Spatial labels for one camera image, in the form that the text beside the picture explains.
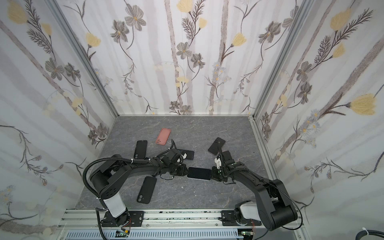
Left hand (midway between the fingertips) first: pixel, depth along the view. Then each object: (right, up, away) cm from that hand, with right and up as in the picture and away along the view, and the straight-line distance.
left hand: (187, 169), depth 89 cm
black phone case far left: (-33, +11, +12) cm, 37 cm away
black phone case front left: (-23, -11, -5) cm, 26 cm away
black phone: (+2, +8, +11) cm, 13 cm away
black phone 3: (+8, -3, +1) cm, 8 cm away
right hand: (+11, -2, -2) cm, 12 cm away
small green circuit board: (-33, -27, -17) cm, 46 cm away
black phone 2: (+20, +14, +15) cm, 29 cm away
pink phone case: (-19, +19, +19) cm, 33 cm away
